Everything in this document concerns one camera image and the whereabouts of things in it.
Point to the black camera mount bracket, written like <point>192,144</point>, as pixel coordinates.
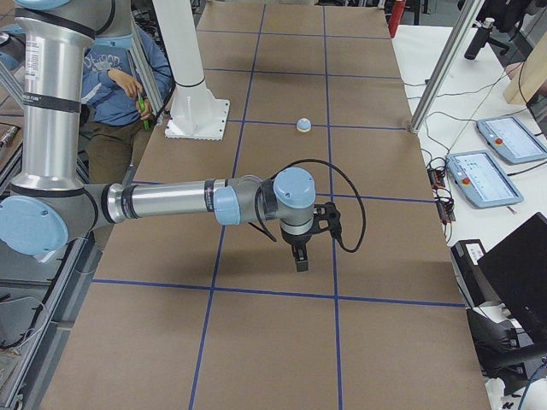
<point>326,218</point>

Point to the black water bottle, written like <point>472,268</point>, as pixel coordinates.
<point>480,38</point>

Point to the aluminium frame post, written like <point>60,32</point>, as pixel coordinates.
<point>454,42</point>

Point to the orange black connector board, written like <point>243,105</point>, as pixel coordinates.
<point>442,195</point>

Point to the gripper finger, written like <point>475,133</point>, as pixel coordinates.
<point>301,261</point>

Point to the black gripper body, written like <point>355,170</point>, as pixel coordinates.
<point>297,240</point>

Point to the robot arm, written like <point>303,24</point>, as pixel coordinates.
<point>49,207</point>

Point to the green handled tool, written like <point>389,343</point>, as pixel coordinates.
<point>140,101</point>

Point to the near teach pendant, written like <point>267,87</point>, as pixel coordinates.
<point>481,180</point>

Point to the blue call bell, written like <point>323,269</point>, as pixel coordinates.
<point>303,125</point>

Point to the teach pendant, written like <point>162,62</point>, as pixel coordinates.
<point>511,140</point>
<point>481,180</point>

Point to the white pedestal base plate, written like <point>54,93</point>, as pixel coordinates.
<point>198,120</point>

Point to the person in blue sweater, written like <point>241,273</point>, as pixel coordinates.
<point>118,137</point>

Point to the far teach pendant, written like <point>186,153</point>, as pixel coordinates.
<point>511,140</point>

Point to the black box device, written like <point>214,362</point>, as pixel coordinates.
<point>465,256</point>

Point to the brown paper table mat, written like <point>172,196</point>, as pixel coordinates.
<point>185,314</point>

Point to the black laptop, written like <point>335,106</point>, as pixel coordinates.
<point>516,270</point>

